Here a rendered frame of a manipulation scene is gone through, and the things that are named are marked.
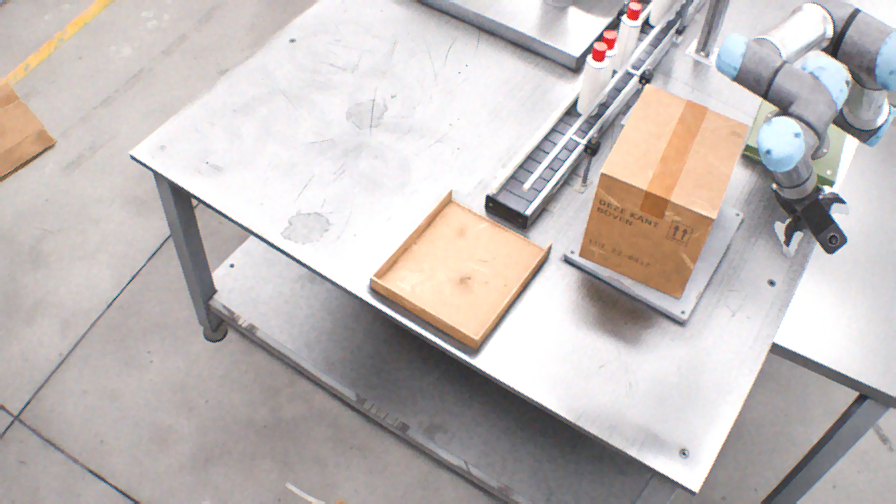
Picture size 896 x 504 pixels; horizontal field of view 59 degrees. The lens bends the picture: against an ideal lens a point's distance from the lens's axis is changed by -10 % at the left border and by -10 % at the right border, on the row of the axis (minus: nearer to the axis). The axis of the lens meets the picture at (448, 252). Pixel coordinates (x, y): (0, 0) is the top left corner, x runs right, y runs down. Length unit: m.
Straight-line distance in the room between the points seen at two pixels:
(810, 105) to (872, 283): 0.81
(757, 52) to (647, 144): 0.41
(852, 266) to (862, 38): 0.62
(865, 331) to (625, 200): 0.67
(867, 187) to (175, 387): 2.07
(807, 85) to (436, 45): 1.22
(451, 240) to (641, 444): 0.60
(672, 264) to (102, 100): 2.52
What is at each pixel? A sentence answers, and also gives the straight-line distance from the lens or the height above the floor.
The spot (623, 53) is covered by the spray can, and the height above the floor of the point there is 0.95.
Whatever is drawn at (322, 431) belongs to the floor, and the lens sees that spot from 2.58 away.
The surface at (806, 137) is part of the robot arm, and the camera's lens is 1.39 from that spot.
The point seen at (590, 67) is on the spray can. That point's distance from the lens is 2.04.
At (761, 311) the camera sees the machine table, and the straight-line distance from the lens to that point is 1.95.
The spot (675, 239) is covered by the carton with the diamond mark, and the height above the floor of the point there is 1.02.
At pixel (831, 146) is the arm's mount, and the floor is 0.87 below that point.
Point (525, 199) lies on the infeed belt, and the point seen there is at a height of 0.88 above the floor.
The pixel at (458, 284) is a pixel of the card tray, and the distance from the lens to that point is 1.83.
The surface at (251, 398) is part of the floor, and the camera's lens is 2.66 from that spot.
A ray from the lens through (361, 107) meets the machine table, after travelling 2.18.
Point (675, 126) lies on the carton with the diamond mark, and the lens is 1.82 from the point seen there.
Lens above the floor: 2.32
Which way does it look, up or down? 52 degrees down
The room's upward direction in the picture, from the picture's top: 5 degrees clockwise
